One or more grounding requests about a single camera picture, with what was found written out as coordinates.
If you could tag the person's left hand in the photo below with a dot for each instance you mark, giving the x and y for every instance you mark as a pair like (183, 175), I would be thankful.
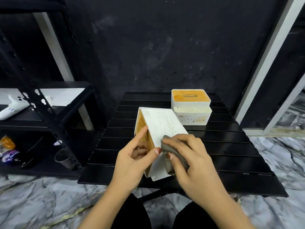
(126, 169)

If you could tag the person's right hand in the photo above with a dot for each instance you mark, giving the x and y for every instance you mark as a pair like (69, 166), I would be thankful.
(200, 178)

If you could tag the grey cleaning cloth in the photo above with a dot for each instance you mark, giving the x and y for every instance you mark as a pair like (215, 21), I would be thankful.
(169, 149)

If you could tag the person's left forearm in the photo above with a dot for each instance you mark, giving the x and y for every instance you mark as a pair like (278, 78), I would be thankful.
(107, 209)

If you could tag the person's black trousers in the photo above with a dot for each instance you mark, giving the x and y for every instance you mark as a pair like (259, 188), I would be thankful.
(135, 214)

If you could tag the grey metal cup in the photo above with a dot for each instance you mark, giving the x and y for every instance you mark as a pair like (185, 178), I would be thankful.
(64, 159)

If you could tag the black metal shelf rack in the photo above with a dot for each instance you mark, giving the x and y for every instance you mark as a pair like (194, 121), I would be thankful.
(51, 121)

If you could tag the white board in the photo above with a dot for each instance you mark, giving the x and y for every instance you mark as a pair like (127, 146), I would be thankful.
(66, 96)

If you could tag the purple snack packet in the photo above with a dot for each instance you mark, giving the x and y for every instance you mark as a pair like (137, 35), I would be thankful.
(10, 156)

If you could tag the white handheld controller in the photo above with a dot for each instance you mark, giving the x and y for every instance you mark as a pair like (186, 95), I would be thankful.
(12, 109)

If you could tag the black table leg frame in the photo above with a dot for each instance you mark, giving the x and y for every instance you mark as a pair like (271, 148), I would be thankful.
(152, 194)

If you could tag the white door frame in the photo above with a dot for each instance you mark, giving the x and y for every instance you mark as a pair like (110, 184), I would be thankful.
(264, 61)

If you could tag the white frame post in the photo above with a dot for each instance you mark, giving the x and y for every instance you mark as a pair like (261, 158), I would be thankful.
(54, 47)

